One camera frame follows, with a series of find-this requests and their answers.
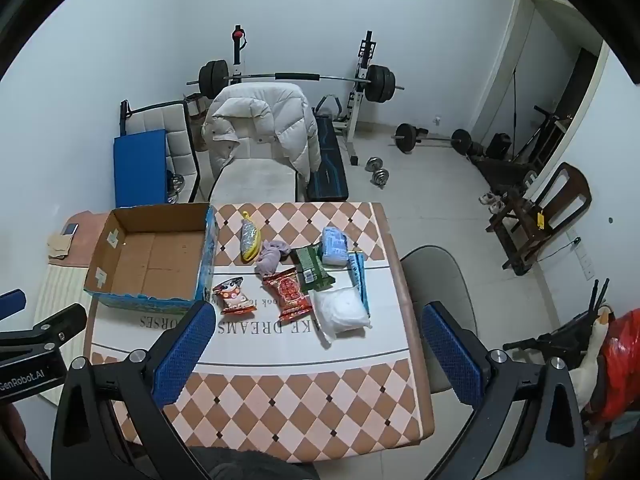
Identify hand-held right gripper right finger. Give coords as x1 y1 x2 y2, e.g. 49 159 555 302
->
421 301 586 480

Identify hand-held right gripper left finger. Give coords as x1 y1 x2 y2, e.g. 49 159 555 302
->
52 300 218 480

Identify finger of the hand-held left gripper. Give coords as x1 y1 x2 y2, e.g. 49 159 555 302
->
0 288 27 321
0 303 87 356

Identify small red snack packet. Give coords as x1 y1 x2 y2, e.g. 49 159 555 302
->
212 276 258 316

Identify cardboard box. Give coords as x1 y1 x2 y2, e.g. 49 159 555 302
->
82 202 218 311

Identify large red snack packet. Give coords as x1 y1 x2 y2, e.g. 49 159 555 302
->
262 268 313 324

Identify white plastic bag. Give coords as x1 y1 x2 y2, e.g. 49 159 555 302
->
311 285 373 348

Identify blue striped packet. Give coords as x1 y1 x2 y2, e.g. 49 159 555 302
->
347 250 372 317

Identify yellow banana-shaped pouch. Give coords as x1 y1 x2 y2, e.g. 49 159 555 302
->
240 211 266 263

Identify purple cloth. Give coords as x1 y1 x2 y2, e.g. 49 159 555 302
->
256 239 296 276

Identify green packet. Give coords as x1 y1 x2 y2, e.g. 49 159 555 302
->
291 242 335 293

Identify light blue tissue pack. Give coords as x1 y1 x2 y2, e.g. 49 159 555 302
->
320 226 350 267

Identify person's left forearm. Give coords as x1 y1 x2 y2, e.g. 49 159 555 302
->
0 402 38 480

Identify cream ribbed mat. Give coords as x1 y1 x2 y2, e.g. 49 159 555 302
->
32 262 96 403

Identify cardboard pieces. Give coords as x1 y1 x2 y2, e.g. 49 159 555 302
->
46 232 72 260

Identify grey chair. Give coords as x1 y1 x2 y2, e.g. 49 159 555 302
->
400 245 478 393

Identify checked tablecloth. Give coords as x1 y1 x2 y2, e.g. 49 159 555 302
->
85 201 435 463

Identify white goose plush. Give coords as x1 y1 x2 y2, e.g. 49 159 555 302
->
570 305 616 406

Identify chrome metal stand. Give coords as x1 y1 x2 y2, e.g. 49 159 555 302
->
165 170 185 204

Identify red plastic bag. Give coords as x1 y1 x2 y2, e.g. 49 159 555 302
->
592 310 640 423

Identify white padded chair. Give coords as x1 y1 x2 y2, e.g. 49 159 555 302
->
207 140 298 204

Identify dark wooden chair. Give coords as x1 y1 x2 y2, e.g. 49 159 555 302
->
485 162 592 276

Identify black box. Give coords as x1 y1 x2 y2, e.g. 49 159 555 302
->
485 132 512 158

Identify black weight bench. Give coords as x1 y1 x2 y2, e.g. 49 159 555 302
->
306 115 349 201

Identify short barbell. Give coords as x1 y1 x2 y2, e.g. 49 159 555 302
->
391 122 483 156

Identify black exercise equipment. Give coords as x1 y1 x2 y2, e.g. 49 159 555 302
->
510 105 571 166

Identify grey exercise machine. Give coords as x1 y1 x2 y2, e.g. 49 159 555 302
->
312 94 346 121

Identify barbell with black plates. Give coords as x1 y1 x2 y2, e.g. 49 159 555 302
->
186 60 406 103

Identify white weight rack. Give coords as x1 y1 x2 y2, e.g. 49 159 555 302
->
227 25 381 167

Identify black metal frame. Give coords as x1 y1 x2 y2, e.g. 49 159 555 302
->
502 277 611 361

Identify white chair with black frame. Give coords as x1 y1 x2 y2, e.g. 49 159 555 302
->
119 99 201 204

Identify white door frame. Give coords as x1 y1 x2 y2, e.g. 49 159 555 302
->
470 0 608 141

